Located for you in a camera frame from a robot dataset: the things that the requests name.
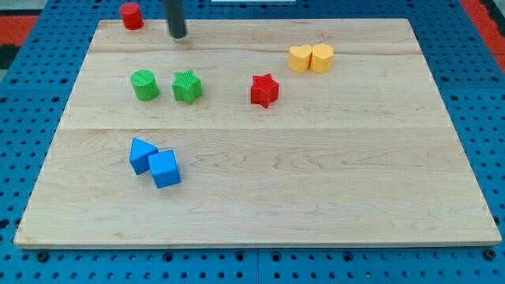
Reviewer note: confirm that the red cylinder block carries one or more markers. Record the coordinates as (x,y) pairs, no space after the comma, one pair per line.
(131,16)

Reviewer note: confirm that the green cylinder block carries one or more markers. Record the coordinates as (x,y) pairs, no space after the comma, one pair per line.
(144,85)

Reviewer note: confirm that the light wooden board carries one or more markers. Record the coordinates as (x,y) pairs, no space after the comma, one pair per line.
(362,156)

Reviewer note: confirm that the green star block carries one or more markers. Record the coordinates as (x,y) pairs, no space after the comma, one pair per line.
(187,87)

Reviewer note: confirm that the blue triangle block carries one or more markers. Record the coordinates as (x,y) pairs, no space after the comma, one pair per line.
(139,152)

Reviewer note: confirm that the blue cube block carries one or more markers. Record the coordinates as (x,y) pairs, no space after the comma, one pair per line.
(164,169)

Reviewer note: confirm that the yellow pentagon block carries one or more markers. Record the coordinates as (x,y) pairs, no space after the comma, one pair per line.
(322,58)

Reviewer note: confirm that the red star block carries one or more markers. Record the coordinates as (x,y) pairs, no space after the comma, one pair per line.
(264,90)

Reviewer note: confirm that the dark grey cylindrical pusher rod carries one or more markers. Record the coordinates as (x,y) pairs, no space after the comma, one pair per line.
(175,18)

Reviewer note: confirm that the yellow heart block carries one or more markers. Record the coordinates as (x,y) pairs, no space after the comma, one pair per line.
(299,58)

